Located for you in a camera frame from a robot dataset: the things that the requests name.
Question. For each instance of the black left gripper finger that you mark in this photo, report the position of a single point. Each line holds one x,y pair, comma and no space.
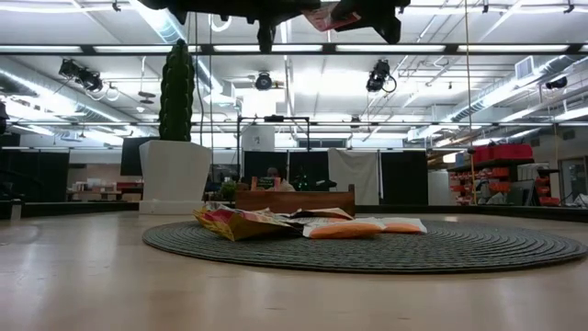
275,11

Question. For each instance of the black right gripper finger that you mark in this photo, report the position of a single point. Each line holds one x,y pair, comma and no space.
376,14

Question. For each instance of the red fruit tea packet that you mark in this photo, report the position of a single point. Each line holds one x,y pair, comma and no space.
321,19

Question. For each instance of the orange fruit tea packet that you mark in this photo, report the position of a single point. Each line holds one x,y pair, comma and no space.
265,183

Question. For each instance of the white orange Tazo tea packet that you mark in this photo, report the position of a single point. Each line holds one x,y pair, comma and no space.
404,227
344,230

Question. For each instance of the yellow-edged fruit tea packet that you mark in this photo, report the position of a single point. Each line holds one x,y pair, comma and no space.
239,227

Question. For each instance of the wooden tea organizer box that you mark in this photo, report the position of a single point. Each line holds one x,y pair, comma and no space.
294,202

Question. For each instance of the black overhead spotlight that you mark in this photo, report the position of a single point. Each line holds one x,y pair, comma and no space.
557,83
379,76
87,80
263,82

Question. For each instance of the green cactus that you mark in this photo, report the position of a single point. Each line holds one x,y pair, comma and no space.
177,92

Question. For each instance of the black partition panel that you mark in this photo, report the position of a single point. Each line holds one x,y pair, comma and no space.
37,177
303,165
404,179

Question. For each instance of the person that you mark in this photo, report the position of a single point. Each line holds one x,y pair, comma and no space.
274,174

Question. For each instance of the white hanging cloth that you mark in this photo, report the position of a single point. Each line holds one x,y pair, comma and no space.
353,177

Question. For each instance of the black screen panel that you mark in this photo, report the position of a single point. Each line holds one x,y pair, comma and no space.
131,156

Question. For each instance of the white plant pot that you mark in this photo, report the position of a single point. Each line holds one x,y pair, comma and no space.
174,179

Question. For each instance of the shelf with red bins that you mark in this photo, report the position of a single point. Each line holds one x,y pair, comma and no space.
503,151

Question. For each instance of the small green plant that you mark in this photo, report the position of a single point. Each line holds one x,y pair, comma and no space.
228,190

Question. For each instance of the white cabinet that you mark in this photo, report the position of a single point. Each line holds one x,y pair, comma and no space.
441,188

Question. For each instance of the round grey woven placemat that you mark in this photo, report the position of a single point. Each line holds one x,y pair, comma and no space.
413,253

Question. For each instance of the black camera stand frame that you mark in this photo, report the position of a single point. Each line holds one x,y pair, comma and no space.
274,118

